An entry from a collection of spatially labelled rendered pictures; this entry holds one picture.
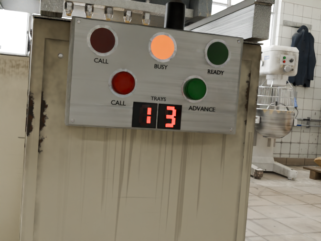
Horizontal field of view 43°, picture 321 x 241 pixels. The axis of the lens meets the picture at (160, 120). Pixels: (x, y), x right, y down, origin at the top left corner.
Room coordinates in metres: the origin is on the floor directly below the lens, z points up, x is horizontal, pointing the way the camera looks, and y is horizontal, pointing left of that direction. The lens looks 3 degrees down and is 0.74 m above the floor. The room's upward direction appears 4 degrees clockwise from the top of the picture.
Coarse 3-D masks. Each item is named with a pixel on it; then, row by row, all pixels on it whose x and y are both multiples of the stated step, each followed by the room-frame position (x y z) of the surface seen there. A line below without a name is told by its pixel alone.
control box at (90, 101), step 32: (128, 32) 0.53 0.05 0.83; (160, 32) 0.54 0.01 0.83; (192, 32) 0.55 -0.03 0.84; (96, 64) 0.52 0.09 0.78; (128, 64) 0.53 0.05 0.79; (160, 64) 0.54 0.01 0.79; (192, 64) 0.56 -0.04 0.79; (224, 64) 0.57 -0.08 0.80; (96, 96) 0.52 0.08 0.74; (128, 96) 0.53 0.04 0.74; (160, 96) 0.54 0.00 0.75; (224, 96) 0.57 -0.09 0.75; (128, 128) 0.53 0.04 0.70; (160, 128) 0.54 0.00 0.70; (192, 128) 0.56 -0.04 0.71; (224, 128) 0.57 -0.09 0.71
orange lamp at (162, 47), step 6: (162, 36) 0.54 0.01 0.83; (156, 42) 0.54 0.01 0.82; (162, 42) 0.54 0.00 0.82; (168, 42) 0.54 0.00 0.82; (156, 48) 0.54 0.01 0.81; (162, 48) 0.54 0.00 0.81; (168, 48) 0.54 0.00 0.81; (156, 54) 0.54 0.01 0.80; (162, 54) 0.54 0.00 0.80; (168, 54) 0.54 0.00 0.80
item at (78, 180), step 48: (48, 48) 0.53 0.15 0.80; (48, 96) 0.53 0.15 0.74; (240, 96) 0.61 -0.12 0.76; (48, 144) 0.53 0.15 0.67; (96, 144) 0.55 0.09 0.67; (144, 144) 0.57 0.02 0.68; (192, 144) 0.59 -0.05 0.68; (240, 144) 0.61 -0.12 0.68; (48, 192) 0.53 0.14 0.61; (96, 192) 0.55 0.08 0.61; (144, 192) 0.57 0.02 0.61; (192, 192) 0.59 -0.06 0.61; (240, 192) 0.62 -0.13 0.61; (48, 240) 0.54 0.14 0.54; (96, 240) 0.55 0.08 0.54; (144, 240) 0.57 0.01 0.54; (192, 240) 0.59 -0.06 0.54; (240, 240) 0.62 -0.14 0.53
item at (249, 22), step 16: (256, 0) 0.57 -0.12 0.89; (272, 0) 0.58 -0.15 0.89; (208, 16) 0.74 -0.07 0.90; (224, 16) 0.68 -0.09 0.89; (240, 16) 0.62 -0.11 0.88; (256, 16) 0.58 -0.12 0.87; (208, 32) 0.74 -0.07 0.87; (224, 32) 0.67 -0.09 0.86; (240, 32) 0.62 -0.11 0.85; (256, 32) 0.58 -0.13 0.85
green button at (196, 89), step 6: (192, 78) 0.55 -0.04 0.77; (198, 78) 0.55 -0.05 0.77; (186, 84) 0.55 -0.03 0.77; (192, 84) 0.55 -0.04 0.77; (198, 84) 0.55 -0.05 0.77; (204, 84) 0.55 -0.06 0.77; (186, 90) 0.55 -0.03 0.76; (192, 90) 0.55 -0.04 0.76; (198, 90) 0.55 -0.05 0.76; (204, 90) 0.55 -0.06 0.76; (192, 96) 0.55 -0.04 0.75; (198, 96) 0.55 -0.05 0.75
